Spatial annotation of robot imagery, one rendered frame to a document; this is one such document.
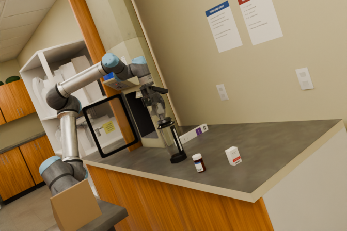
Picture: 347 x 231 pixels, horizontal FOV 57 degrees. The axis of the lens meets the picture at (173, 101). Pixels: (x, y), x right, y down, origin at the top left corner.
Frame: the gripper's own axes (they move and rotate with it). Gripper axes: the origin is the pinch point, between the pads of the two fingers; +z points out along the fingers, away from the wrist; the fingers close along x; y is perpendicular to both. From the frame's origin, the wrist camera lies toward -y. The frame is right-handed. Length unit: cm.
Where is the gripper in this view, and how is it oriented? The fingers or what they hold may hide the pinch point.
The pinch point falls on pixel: (162, 116)
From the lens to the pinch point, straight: 180.7
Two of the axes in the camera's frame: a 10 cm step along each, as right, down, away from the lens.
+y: -6.0, 3.2, -7.3
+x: 7.2, -1.8, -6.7
